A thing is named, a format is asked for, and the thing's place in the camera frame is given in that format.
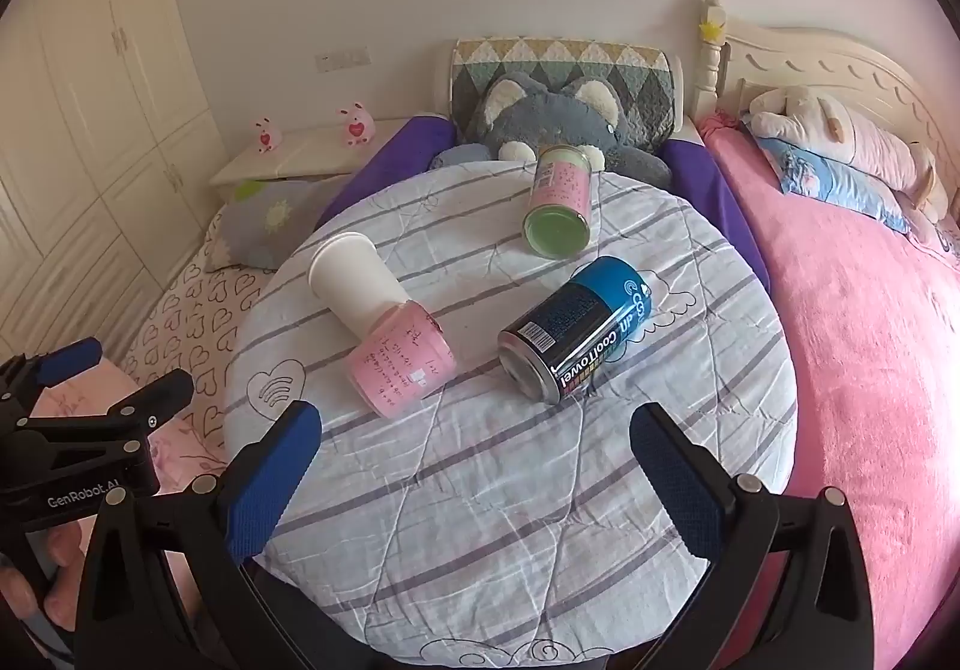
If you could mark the yellow star sticker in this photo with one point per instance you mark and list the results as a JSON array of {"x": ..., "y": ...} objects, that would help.
[{"x": 709, "y": 28}]

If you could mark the diamond patterned cushion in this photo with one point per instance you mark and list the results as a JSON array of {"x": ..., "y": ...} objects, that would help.
[{"x": 570, "y": 58}]

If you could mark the pink rabbit figurine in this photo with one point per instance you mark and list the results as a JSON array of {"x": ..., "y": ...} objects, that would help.
[
  {"x": 265, "y": 137},
  {"x": 355, "y": 126}
]

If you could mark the grey plush cat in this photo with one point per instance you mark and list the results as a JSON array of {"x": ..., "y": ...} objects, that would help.
[{"x": 555, "y": 115}]

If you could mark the light blue printed pillow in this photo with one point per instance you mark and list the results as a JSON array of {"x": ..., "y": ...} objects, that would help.
[{"x": 832, "y": 186}]

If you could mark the blue and black can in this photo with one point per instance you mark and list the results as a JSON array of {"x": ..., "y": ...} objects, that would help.
[{"x": 577, "y": 325}]

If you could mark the grey flower print pillow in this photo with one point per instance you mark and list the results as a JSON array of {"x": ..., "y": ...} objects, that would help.
[{"x": 285, "y": 220}]

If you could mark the purple sheet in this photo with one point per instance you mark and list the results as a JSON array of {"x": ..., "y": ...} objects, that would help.
[{"x": 409, "y": 145}]

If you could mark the cream wardrobe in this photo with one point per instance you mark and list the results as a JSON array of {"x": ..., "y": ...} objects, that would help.
[{"x": 90, "y": 77}]

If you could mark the white and pink plush toy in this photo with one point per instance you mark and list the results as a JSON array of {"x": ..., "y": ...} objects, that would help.
[{"x": 862, "y": 137}]

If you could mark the pink fleece blanket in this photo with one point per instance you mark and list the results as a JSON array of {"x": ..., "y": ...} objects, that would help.
[{"x": 862, "y": 377}]

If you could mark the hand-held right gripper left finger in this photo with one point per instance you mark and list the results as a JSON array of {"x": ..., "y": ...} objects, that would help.
[{"x": 277, "y": 482}]

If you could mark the heart print bed sheet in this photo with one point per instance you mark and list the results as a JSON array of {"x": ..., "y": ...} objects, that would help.
[{"x": 195, "y": 317}]

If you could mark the green and pink cup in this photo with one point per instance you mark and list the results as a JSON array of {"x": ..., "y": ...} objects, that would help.
[{"x": 559, "y": 190}]

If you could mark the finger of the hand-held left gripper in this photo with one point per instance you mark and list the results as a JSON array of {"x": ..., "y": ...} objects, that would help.
[
  {"x": 71, "y": 358},
  {"x": 150, "y": 400}
]

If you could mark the white and pink cup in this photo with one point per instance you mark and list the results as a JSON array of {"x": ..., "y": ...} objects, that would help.
[{"x": 397, "y": 355}]

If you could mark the pink floral cloth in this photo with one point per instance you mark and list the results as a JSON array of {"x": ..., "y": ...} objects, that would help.
[{"x": 180, "y": 460}]

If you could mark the person's left hand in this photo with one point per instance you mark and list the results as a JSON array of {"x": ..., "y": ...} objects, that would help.
[{"x": 64, "y": 557}]

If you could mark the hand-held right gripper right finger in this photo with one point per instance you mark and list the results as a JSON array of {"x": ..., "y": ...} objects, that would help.
[{"x": 675, "y": 482}]

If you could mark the cream carved bed headboard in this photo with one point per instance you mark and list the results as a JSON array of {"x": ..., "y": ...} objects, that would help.
[{"x": 825, "y": 58}]

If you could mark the white nightstand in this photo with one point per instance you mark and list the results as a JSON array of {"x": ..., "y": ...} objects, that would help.
[{"x": 307, "y": 152}]

